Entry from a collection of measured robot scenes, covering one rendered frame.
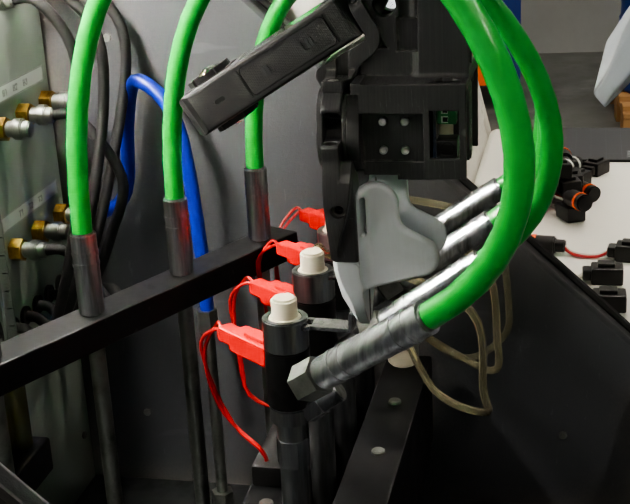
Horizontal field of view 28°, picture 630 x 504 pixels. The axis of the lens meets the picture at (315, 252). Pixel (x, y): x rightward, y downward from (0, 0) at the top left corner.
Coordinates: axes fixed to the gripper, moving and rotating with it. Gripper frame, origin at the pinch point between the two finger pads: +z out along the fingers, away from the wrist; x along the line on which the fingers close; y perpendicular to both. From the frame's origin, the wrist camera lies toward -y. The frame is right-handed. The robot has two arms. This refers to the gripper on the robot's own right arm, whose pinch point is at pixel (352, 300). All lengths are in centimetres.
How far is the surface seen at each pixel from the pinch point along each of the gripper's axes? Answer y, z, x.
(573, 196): 12, 14, 63
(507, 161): 10.0, -12.9, -14.6
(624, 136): 18, 17, 99
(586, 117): 11, 115, 498
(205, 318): -18.1, 13.1, 26.2
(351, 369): 2.1, -1.0, -11.4
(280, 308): -4.2, 0.4, -0.8
